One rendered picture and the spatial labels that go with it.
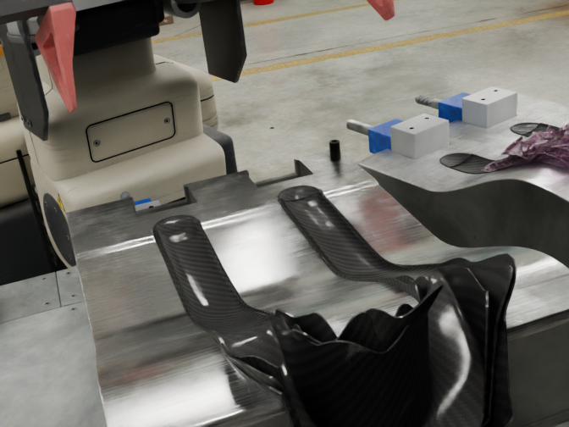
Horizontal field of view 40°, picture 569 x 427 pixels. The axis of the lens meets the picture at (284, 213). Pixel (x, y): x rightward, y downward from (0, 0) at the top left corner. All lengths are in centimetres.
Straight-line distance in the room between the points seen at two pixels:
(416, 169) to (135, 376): 45
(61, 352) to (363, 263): 27
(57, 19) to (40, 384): 28
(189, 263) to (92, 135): 43
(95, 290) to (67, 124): 43
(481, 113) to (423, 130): 10
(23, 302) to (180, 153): 35
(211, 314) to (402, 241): 16
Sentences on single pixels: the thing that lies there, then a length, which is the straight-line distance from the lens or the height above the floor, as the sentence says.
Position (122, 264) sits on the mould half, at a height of 89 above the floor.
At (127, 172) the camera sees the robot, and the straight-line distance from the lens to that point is 101.
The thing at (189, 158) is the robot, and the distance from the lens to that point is 103.
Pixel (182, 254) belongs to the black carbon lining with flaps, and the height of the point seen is 88.
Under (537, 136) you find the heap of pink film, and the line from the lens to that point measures 71.
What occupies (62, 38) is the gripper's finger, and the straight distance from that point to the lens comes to 63.
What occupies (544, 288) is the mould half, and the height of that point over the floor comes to 93.
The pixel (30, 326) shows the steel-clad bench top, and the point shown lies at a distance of 73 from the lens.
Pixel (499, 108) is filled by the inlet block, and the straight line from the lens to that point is 88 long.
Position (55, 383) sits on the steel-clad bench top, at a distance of 65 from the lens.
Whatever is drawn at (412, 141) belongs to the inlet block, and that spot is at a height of 87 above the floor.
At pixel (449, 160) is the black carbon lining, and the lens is 80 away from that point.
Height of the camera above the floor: 117
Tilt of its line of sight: 26 degrees down
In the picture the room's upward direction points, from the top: 7 degrees counter-clockwise
